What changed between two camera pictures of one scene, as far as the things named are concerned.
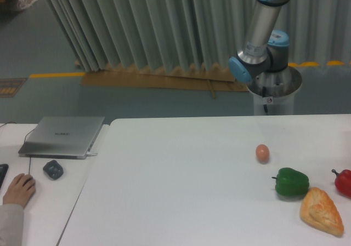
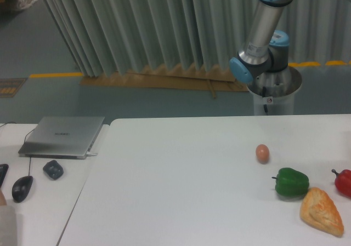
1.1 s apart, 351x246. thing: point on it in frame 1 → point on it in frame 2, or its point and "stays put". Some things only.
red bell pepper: x=343 y=181 stays put
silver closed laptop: x=69 y=137 stays put
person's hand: x=20 y=190 → x=3 y=201
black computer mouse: x=35 y=184 → x=21 y=187
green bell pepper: x=289 y=182 stays put
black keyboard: x=3 y=169 stays put
